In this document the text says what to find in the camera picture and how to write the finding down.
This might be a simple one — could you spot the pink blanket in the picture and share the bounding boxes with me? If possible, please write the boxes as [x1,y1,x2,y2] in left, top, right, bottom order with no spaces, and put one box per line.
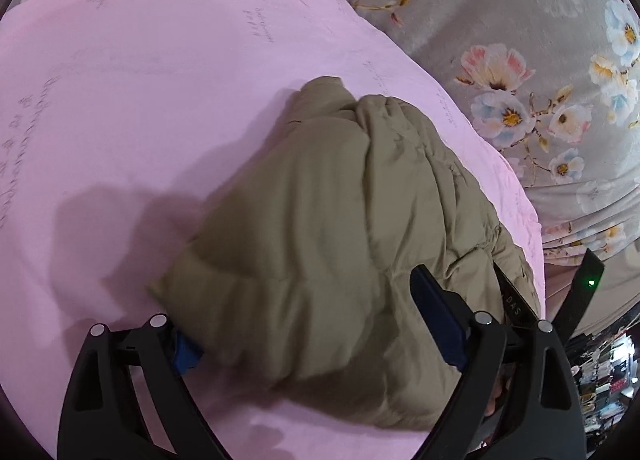
[0,0,591,460]

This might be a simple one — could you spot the cluttered dark shelf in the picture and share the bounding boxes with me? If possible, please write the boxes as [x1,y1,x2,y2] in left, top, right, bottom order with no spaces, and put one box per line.
[570,322,640,447]

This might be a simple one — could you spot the olive quilted jacket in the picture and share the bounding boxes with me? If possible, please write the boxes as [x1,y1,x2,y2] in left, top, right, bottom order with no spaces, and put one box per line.
[147,76,544,432]

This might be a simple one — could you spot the person's right hand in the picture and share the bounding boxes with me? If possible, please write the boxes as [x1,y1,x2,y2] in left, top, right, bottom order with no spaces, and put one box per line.
[483,369,513,417]

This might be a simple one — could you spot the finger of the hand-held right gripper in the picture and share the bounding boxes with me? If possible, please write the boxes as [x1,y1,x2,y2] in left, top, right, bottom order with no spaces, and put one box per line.
[493,261,540,329]

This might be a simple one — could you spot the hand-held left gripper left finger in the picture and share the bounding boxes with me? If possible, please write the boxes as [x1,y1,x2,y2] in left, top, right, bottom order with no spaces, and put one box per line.
[56,313,234,460]

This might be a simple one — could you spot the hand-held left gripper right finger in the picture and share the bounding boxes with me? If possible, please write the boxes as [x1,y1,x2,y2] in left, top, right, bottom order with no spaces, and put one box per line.
[409,264,589,460]

